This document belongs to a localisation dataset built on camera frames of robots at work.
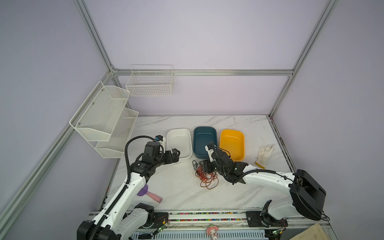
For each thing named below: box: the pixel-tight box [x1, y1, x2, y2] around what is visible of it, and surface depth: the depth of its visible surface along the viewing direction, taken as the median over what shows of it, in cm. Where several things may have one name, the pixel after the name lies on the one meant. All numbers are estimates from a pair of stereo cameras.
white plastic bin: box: [166, 128, 193, 159], surface depth 104 cm
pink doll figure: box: [206, 224, 219, 240], surface depth 70 cm
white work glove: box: [255, 144, 275, 169], surface depth 99 cm
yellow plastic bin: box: [219, 129, 245, 162], surface depth 105 cm
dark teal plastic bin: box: [193, 126, 218, 160], surface depth 107 cm
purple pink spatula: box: [136, 184, 163, 204], surface depth 84 cm
